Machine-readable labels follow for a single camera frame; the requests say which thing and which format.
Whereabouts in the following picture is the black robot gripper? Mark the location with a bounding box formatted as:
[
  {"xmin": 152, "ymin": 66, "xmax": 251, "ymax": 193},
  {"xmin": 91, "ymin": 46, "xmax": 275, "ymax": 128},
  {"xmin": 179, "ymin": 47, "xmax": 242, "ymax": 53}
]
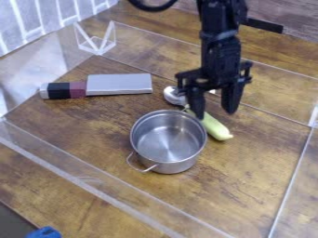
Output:
[{"xmin": 175, "ymin": 0, "xmax": 249, "ymax": 120}]

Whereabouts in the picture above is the small stainless steel pot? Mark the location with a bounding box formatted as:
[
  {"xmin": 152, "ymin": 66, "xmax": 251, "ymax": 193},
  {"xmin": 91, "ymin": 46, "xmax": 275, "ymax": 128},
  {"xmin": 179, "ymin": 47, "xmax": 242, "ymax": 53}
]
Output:
[{"xmin": 126, "ymin": 110, "xmax": 207, "ymax": 174}]

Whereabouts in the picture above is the toy knife with grey blade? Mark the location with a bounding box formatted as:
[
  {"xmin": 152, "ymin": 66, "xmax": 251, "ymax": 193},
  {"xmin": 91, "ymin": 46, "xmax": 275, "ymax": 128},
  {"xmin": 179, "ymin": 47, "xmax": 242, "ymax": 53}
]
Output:
[{"xmin": 40, "ymin": 73, "xmax": 152, "ymax": 99}]

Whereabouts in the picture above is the clear acrylic triangular stand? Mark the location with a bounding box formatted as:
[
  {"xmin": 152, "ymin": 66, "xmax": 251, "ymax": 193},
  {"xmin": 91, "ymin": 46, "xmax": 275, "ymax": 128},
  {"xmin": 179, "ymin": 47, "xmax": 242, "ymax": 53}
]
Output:
[{"xmin": 74, "ymin": 21, "xmax": 116, "ymax": 56}]

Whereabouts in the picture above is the blue object at bottom edge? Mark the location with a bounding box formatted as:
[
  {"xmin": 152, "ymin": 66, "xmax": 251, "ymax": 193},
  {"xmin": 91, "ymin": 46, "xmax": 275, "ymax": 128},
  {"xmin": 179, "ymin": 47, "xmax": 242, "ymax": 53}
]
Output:
[{"xmin": 25, "ymin": 226, "xmax": 61, "ymax": 238}]

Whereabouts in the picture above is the spoon with green handle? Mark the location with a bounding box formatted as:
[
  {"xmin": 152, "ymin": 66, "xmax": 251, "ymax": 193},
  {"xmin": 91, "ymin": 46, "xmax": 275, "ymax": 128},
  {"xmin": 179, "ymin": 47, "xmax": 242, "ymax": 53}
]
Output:
[{"xmin": 163, "ymin": 86, "xmax": 234, "ymax": 141}]

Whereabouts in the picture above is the black bar on back wall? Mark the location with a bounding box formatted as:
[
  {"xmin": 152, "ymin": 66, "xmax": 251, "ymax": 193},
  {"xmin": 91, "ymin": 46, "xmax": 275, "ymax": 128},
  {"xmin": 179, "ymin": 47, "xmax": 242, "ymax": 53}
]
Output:
[{"xmin": 246, "ymin": 18, "xmax": 283, "ymax": 33}]

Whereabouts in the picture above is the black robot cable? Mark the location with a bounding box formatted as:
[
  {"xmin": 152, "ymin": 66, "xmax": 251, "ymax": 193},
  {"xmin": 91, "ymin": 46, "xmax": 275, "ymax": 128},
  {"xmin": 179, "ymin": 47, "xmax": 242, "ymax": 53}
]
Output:
[{"xmin": 126, "ymin": 0, "xmax": 179, "ymax": 13}]

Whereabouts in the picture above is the clear acrylic enclosure wall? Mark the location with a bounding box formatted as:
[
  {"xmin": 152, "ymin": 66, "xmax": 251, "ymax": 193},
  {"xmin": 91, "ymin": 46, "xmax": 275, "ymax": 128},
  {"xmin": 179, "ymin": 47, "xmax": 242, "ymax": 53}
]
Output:
[{"xmin": 0, "ymin": 29, "xmax": 318, "ymax": 238}]

